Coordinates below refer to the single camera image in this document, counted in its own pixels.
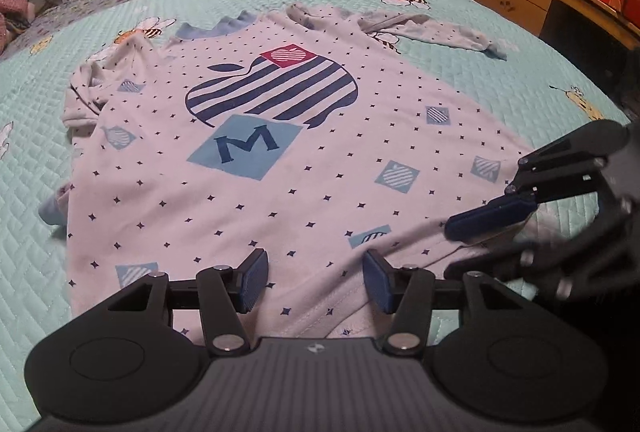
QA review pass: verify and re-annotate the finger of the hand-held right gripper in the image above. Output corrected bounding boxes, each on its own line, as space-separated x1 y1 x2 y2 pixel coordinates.
444 119 633 243
442 206 640 301

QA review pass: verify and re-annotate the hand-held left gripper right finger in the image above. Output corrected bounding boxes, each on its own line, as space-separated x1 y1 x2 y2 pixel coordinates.
362 248 539 356

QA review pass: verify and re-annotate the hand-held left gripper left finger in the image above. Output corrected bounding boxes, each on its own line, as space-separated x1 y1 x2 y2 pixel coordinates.
106 247 271 357

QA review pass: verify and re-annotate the white star print shirt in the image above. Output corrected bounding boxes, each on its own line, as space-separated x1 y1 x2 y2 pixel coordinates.
38 2 602 349

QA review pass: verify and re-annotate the mint bee print bedspread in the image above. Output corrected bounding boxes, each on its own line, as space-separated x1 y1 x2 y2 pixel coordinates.
0 0 632 363

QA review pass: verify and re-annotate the pink knitted blanket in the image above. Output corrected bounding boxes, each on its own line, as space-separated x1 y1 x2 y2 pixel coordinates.
0 0 37 53

